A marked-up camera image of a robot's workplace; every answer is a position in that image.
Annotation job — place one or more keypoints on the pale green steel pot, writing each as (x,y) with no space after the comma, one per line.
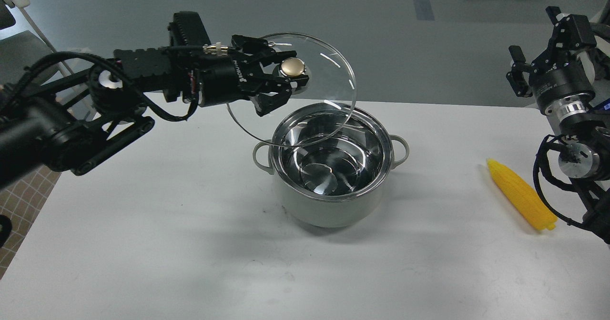
(329,163)

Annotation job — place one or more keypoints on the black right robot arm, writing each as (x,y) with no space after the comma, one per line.
(576,158)

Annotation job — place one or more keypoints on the yellow corn cob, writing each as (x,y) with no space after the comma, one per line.
(522,196)

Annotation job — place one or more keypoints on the beige checkered cloth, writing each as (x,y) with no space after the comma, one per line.
(22,202)

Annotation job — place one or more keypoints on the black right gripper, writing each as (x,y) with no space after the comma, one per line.
(559,86)

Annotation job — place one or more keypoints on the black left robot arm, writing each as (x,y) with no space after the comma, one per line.
(71,111)

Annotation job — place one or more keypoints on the glass pot lid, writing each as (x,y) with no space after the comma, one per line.
(324,86)

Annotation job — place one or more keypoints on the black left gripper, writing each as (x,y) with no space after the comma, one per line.
(224,79)

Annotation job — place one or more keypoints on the grey office chair left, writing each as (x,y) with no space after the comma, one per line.
(17,51)

